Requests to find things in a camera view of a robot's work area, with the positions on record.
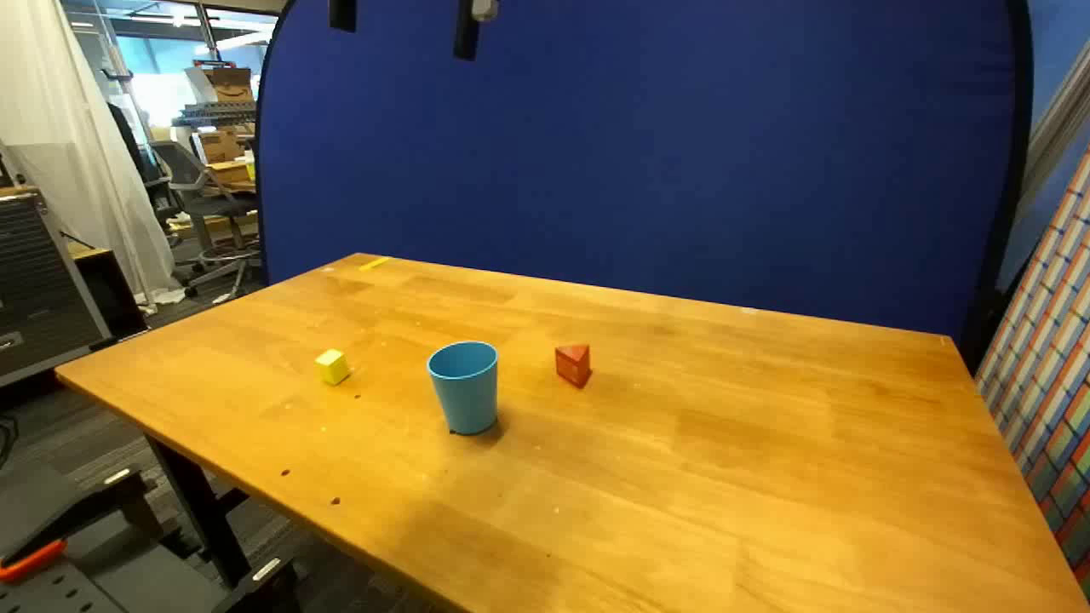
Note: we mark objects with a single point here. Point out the yellow cube block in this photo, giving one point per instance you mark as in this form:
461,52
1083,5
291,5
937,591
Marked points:
332,364

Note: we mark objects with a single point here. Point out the red triangular wooden block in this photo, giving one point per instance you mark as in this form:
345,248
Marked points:
572,364

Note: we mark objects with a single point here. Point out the blue plastic cup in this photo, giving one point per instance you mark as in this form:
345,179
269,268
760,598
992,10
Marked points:
464,392

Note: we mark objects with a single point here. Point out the blue fabric backdrop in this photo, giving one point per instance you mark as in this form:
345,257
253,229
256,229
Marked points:
634,146

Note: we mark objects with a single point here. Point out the metal shelf with boxes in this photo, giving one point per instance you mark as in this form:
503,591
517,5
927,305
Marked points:
223,159

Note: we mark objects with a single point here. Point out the black table leg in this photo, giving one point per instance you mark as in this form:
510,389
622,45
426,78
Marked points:
207,512

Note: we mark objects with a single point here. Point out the white curtain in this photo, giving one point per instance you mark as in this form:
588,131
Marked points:
81,137

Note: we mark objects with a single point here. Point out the black equipment case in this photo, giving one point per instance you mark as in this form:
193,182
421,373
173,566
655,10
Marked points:
40,285

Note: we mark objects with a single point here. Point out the multicoloured striped panel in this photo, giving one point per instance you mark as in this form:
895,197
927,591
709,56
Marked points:
1049,361

